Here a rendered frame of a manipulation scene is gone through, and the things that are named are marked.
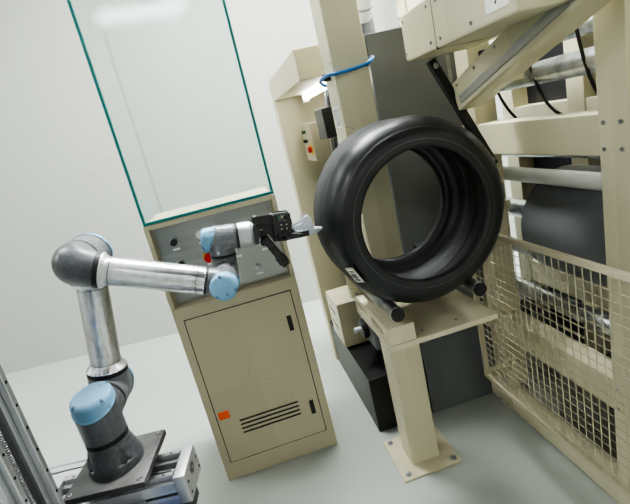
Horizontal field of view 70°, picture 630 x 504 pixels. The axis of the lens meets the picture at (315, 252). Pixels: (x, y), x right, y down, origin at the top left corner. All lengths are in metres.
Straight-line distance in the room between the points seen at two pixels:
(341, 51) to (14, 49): 3.18
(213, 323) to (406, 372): 0.84
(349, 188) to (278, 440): 1.42
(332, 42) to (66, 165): 3.01
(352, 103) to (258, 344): 1.10
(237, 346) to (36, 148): 2.80
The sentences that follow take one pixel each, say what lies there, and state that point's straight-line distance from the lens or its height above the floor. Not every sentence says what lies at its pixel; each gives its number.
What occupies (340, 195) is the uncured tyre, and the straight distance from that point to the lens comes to 1.29.
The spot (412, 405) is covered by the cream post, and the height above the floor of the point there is 0.30.
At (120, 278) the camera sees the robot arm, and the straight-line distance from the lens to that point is 1.25.
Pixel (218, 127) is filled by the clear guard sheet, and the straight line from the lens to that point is 1.92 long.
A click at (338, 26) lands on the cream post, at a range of 1.69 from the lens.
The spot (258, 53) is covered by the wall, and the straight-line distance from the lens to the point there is 3.92.
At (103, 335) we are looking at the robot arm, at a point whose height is 1.07.
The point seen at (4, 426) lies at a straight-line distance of 1.27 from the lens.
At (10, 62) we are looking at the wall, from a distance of 4.42.
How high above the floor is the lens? 1.50
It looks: 15 degrees down
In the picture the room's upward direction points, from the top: 13 degrees counter-clockwise
